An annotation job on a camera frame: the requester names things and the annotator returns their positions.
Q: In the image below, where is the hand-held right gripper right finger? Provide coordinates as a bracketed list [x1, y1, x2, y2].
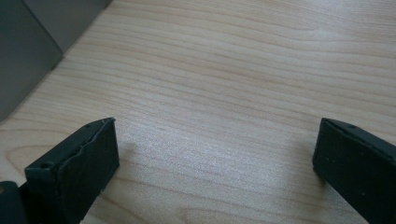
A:
[312, 117, 396, 224]

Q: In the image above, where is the grey divided storage box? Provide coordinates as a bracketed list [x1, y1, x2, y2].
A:
[0, 0, 114, 123]

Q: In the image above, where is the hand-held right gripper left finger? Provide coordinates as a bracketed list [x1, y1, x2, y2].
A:
[23, 117, 120, 224]

